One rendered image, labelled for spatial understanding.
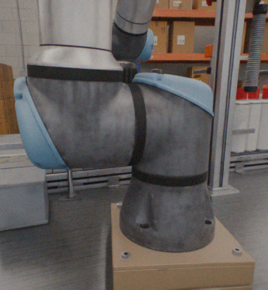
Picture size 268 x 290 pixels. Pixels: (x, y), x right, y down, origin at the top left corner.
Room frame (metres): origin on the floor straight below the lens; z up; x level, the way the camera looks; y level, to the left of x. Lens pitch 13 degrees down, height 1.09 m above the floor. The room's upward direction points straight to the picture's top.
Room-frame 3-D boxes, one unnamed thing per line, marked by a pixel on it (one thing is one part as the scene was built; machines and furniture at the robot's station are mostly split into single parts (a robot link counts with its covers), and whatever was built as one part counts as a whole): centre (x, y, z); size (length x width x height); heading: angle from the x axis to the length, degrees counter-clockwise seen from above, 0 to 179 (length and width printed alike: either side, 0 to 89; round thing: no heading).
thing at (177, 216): (0.37, -0.05, 0.92); 0.15 x 0.15 x 0.10
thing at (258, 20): (0.71, -0.32, 1.18); 0.04 x 0.04 x 0.21
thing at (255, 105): (0.83, -0.39, 0.98); 0.05 x 0.05 x 0.20
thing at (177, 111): (0.37, -0.05, 1.04); 0.13 x 0.12 x 0.14; 107
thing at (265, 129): (0.85, -0.44, 0.98); 0.05 x 0.05 x 0.20
